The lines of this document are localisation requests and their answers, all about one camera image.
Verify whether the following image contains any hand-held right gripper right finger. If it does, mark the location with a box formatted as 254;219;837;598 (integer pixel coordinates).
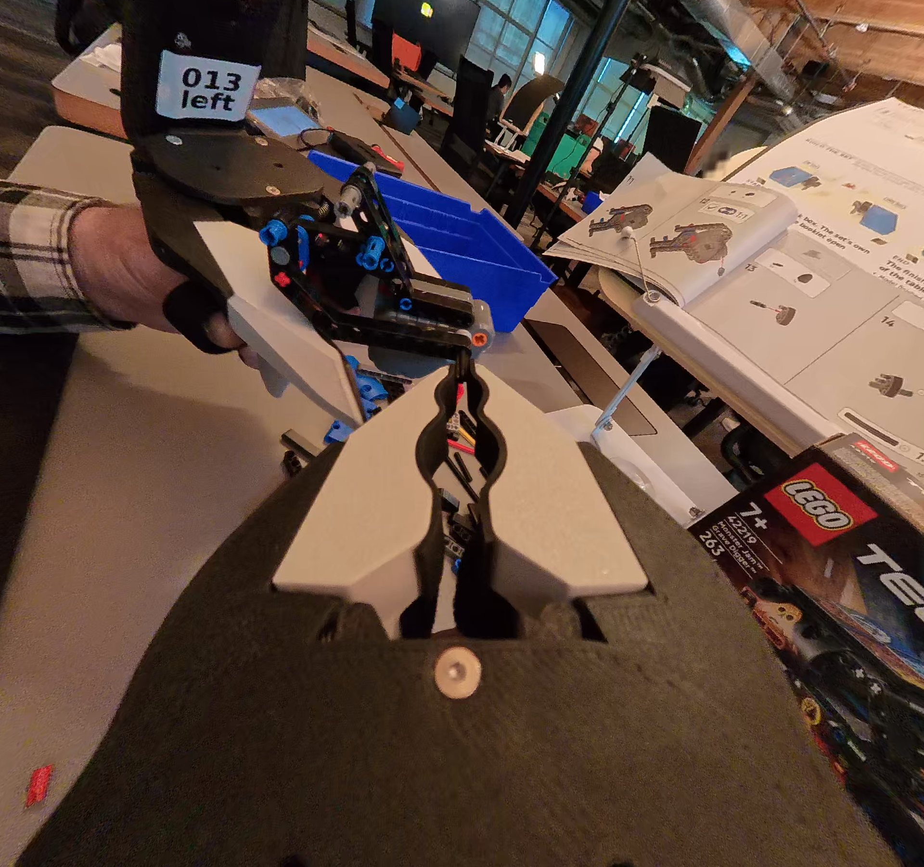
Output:
455;365;650;638

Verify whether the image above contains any wooden-edged table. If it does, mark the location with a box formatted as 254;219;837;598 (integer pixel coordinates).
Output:
52;21;463;193

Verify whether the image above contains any tan wooden board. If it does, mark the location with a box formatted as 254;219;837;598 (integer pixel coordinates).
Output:
598;147;768;323

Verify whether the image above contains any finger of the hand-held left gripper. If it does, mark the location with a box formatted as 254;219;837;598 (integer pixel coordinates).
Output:
398;236;444;283
193;220;365;429

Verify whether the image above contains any toy brick motor assembly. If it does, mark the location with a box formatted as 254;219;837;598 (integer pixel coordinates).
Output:
258;163;495;364

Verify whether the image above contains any black metal pole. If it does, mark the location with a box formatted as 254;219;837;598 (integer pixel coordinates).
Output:
505;0;659;230

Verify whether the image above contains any white book stand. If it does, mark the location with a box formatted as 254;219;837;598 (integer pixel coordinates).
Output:
545;293;924;530

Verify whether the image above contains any person's left forearm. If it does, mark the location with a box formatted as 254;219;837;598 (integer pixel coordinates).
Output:
0;181;134;335

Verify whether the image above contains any tall black chair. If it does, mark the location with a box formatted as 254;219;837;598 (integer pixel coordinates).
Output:
440;57;497;176

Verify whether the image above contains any grey tablet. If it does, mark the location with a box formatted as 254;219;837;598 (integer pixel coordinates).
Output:
249;105;323;140

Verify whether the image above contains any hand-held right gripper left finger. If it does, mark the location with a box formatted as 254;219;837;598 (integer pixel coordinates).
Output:
273;367;461;640

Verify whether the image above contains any toy set box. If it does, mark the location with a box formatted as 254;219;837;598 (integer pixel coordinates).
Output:
686;434;924;850

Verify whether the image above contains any instruction booklet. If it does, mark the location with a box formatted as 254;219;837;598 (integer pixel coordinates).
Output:
545;98;924;465

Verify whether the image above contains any grey desk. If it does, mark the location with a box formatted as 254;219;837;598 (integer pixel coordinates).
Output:
0;127;737;854

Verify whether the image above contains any silver ventilation duct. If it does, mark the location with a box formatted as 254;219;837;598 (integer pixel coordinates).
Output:
650;0;796;90

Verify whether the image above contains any blue curved toy panel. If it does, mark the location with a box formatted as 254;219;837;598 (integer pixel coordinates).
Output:
345;354;397;420

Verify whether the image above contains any person's left hand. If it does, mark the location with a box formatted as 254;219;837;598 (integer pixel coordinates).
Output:
68;203;261;370

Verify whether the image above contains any black pouch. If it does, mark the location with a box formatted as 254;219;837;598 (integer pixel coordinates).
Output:
328;132;405;176

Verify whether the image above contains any pile of black toy beams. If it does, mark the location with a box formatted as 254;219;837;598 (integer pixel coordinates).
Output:
433;448;483;573

